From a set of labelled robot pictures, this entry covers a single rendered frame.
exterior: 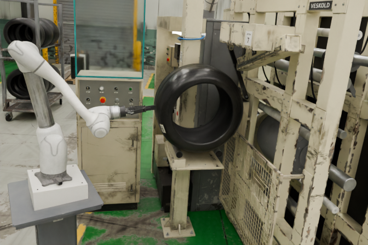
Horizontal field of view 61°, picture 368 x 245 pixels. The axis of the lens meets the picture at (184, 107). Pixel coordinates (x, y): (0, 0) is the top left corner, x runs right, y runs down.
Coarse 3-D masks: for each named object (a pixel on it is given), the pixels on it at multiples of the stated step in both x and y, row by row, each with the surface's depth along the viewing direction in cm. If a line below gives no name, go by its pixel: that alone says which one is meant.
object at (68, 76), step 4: (72, 56) 795; (72, 60) 788; (72, 64) 790; (72, 68) 794; (68, 72) 879; (72, 72) 796; (68, 76) 834; (72, 76) 799; (68, 80) 794; (72, 80) 795
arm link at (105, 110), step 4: (92, 108) 200; (96, 108) 199; (100, 108) 199; (104, 108) 200; (108, 108) 201; (92, 112) 198; (100, 112) 195; (104, 112) 197; (108, 112) 200; (108, 116) 198
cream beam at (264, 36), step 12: (228, 24) 211; (240, 24) 191; (252, 24) 174; (228, 36) 210; (240, 36) 190; (252, 36) 173; (264, 36) 173; (276, 36) 174; (252, 48) 174; (264, 48) 175
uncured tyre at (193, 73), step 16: (192, 64) 216; (176, 80) 198; (192, 80) 197; (208, 80) 198; (224, 80) 201; (160, 96) 202; (176, 96) 197; (224, 96) 234; (240, 96) 209; (160, 112) 201; (224, 112) 238; (240, 112) 210; (160, 128) 206; (176, 128) 234; (192, 128) 239; (208, 128) 239; (224, 128) 232; (176, 144) 209; (192, 144) 208; (208, 144) 211
